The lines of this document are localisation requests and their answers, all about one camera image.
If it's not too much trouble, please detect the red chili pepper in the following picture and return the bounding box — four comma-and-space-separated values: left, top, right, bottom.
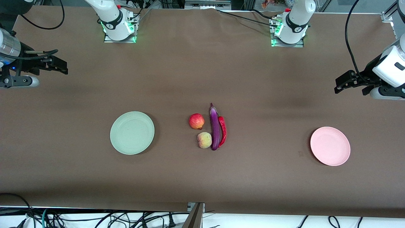
218, 116, 227, 148

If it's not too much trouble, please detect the purple eggplant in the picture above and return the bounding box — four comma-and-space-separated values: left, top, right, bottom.
209, 103, 221, 151

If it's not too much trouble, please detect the red pomegranate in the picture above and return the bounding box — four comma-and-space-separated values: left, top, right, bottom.
189, 113, 205, 130

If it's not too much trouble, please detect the yellow-red peach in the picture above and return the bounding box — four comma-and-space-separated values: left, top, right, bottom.
197, 132, 212, 149

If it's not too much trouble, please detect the pink round plate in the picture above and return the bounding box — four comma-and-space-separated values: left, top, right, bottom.
310, 127, 351, 166

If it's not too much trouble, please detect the pale green round plate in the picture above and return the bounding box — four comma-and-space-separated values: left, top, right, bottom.
110, 111, 155, 155

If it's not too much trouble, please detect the grey metal box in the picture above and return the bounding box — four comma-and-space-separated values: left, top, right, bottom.
184, 0, 232, 10

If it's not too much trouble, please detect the brown table cloth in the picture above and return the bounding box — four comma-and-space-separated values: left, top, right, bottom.
0, 6, 405, 219

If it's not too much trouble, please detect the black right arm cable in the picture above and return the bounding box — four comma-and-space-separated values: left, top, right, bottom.
0, 0, 65, 60

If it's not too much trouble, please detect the aluminium frame profile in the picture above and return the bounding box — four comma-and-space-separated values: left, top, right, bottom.
381, 11, 405, 40

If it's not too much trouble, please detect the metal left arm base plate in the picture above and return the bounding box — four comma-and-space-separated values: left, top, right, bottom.
271, 17, 305, 48

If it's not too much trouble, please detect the short black base cable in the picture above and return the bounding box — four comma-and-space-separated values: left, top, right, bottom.
252, 9, 275, 20

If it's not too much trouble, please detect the long black base cable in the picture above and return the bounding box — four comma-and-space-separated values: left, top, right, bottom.
216, 9, 279, 28

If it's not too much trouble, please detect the black floor cable loop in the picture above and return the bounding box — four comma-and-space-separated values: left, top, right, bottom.
0, 193, 36, 228

